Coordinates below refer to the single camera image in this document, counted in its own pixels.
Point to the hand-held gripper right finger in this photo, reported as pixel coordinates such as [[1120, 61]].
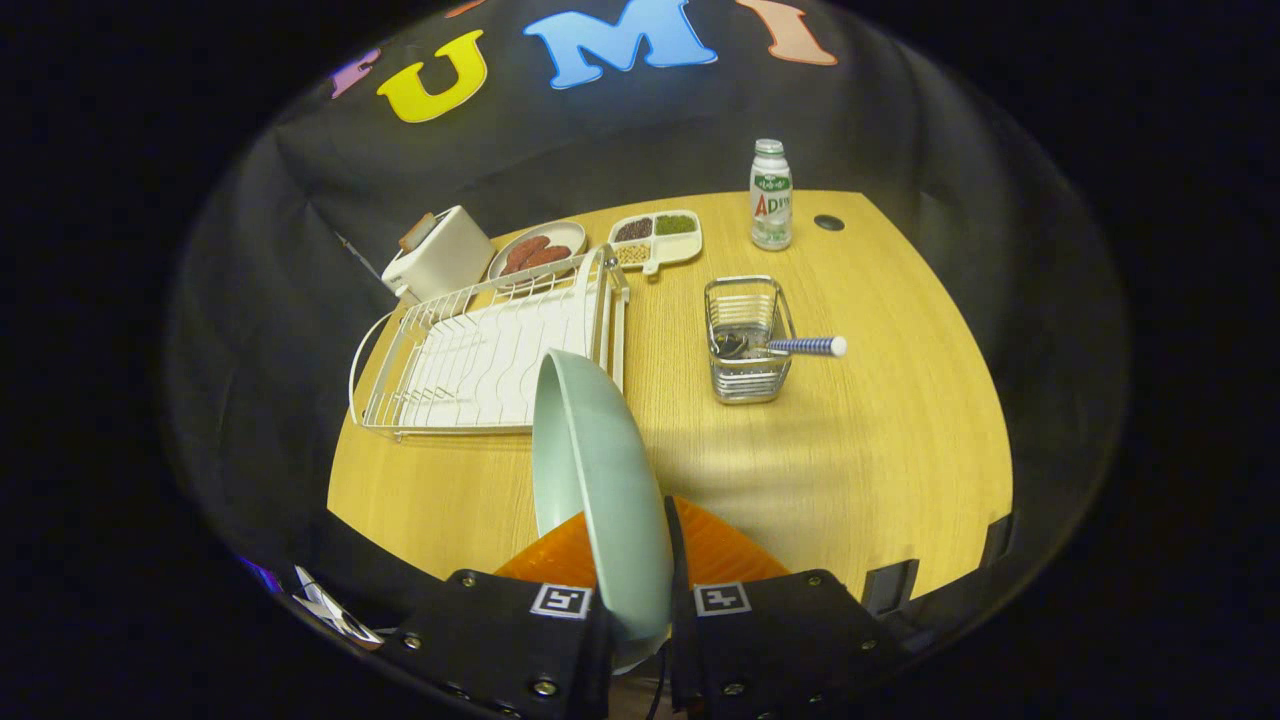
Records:
[[677, 570]]

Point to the small plate with sausages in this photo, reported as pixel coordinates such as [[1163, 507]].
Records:
[[570, 235]]

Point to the black backdrop cloth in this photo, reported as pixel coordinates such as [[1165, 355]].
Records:
[[300, 200]]

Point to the white toaster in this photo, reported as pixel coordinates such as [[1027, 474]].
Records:
[[445, 255]]

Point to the white green drink bottle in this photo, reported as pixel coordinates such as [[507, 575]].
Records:
[[771, 200]]

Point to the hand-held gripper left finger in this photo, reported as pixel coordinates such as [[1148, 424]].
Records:
[[500, 640]]

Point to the pale green plate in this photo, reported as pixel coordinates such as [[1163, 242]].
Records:
[[600, 470]]

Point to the red sausage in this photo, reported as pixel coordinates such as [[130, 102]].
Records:
[[550, 257], [525, 252]]

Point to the white divided tray with grains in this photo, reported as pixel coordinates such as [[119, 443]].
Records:
[[675, 250]]

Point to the toast bread slice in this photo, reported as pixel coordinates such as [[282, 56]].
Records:
[[417, 231]]

